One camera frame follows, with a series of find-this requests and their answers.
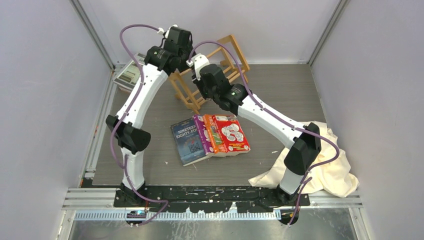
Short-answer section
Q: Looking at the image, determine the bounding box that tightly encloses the red Treehouse book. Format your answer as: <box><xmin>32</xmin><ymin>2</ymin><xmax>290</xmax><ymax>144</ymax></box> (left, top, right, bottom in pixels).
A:
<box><xmin>212</xmin><ymin>114</ymin><xmax>251</xmax><ymax>156</ymax></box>

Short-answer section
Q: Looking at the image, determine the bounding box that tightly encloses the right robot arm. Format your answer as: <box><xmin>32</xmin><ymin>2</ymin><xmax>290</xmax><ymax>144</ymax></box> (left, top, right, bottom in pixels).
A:
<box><xmin>191</xmin><ymin>63</ymin><xmax>322</xmax><ymax>206</ymax></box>

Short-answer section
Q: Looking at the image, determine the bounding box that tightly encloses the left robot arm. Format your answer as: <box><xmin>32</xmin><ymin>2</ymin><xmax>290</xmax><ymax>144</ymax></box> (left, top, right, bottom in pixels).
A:
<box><xmin>106</xmin><ymin>25</ymin><xmax>193</xmax><ymax>207</ymax></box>

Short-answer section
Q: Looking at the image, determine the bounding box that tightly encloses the stack of grey magazines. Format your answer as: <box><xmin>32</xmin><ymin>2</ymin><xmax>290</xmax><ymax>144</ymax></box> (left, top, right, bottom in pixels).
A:
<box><xmin>112</xmin><ymin>58</ymin><xmax>140</xmax><ymax>93</ymax></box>

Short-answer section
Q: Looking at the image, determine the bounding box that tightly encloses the wooden book rack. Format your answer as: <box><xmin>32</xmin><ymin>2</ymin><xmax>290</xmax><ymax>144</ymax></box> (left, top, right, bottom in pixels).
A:
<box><xmin>168</xmin><ymin>34</ymin><xmax>250</xmax><ymax>114</ymax></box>

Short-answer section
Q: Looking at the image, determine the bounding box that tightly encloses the orange 78-Storey Treehouse book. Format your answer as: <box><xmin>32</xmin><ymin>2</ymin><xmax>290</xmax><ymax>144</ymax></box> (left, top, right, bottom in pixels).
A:
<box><xmin>203</xmin><ymin>114</ymin><xmax>228</xmax><ymax>157</ymax></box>

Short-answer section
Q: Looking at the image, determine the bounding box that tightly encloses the magenta paperback book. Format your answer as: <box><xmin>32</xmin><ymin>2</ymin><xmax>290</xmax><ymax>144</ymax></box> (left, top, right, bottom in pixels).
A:
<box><xmin>192</xmin><ymin>114</ymin><xmax>215</xmax><ymax>156</ymax></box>

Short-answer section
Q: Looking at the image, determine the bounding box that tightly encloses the blue Nineteen Eighty-Four book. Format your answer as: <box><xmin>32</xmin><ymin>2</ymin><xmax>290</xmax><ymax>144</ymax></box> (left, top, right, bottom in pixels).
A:
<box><xmin>170</xmin><ymin>118</ymin><xmax>212</xmax><ymax>167</ymax></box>

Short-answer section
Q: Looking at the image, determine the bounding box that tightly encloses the cream cloth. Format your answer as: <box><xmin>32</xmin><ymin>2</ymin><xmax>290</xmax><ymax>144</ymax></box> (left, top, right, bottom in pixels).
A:
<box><xmin>248</xmin><ymin>121</ymin><xmax>360</xmax><ymax>198</ymax></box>

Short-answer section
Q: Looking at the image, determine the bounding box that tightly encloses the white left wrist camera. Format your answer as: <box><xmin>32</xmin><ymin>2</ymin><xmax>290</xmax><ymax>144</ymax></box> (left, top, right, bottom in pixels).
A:
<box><xmin>156</xmin><ymin>24</ymin><xmax>178</xmax><ymax>39</ymax></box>

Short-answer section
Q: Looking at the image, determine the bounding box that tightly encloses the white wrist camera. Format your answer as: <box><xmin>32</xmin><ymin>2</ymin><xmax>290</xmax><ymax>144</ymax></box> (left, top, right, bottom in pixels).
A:
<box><xmin>186</xmin><ymin>53</ymin><xmax>210</xmax><ymax>81</ymax></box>
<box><xmin>156</xmin><ymin>24</ymin><xmax>178</xmax><ymax>39</ymax></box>

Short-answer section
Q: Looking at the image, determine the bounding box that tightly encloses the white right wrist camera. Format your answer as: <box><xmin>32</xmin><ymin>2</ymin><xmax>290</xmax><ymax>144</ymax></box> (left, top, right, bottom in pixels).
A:
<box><xmin>186</xmin><ymin>53</ymin><xmax>210</xmax><ymax>81</ymax></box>

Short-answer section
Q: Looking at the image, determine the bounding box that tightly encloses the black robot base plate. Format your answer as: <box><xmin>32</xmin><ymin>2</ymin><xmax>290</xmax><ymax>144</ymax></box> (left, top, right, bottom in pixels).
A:
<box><xmin>113</xmin><ymin>185</ymin><xmax>296</xmax><ymax>214</ymax></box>

